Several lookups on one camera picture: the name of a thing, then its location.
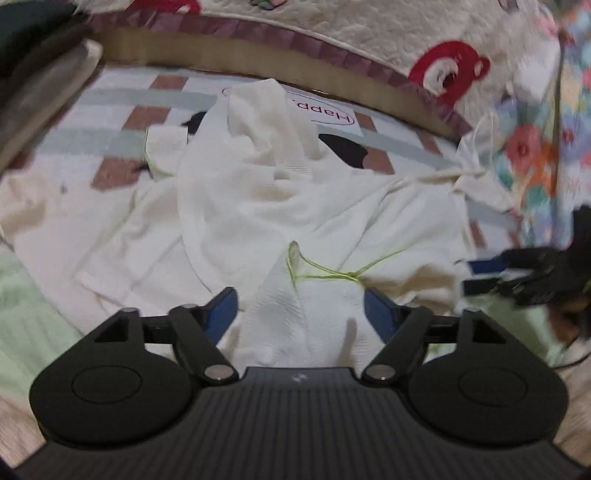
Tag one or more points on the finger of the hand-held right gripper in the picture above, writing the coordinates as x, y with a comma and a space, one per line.
485, 287
487, 266

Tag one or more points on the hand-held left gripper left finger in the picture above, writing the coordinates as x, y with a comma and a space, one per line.
224, 311

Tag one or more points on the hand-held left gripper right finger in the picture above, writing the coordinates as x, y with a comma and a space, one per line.
376, 311

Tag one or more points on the white waffle-knit shirt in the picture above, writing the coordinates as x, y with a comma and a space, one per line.
277, 194

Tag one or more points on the floral patchwork blanket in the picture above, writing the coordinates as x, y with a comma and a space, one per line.
531, 152

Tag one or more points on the cream fleece clothing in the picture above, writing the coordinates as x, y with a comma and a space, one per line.
575, 415

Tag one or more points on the checked printed blanket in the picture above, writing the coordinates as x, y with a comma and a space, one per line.
115, 99

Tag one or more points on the quilted cover with red print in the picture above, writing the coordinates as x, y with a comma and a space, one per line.
369, 37

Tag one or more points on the tan mattress side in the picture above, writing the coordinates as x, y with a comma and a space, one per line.
231, 50

